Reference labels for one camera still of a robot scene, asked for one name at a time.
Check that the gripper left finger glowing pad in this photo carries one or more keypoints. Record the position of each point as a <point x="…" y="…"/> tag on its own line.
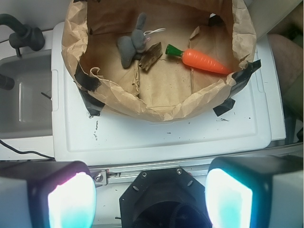
<point x="46" y="194"/>

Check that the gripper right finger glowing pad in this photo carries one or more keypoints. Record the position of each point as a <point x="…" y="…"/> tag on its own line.
<point x="256" y="192"/>

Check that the orange plastic toy carrot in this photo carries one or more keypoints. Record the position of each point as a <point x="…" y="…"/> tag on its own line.
<point x="198" y="60"/>

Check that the white plastic bin lid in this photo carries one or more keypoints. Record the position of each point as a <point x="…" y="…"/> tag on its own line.
<point x="113" y="138"/>

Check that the grey plastic sink basin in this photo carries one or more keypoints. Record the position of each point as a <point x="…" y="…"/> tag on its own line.
<point x="26" y="109"/>

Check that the black tape strip right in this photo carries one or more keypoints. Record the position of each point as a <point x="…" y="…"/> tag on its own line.
<point x="241" y="78"/>

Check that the black tape strip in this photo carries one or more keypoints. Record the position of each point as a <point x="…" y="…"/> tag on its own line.
<point x="88" y="84"/>
<point x="241" y="78"/>

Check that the black tape strip left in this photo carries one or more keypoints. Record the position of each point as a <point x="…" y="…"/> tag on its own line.
<point x="88" y="84"/>

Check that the brown paper bag tray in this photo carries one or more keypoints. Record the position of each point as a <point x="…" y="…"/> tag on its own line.
<point x="169" y="90"/>

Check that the dark grey sink faucet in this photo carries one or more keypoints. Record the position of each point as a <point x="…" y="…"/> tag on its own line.
<point x="23" y="35"/>

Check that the grey plush bunny toy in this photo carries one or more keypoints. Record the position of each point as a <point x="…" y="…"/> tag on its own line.
<point x="133" y="46"/>

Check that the brown wood bark piece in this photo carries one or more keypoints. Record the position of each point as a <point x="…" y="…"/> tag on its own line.
<point x="151" y="56"/>

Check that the aluminium rail with bolts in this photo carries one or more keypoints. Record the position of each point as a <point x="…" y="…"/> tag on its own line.
<point x="117" y="174"/>

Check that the black octagonal mount plate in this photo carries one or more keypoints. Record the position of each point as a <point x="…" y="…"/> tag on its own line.
<point x="164" y="199"/>

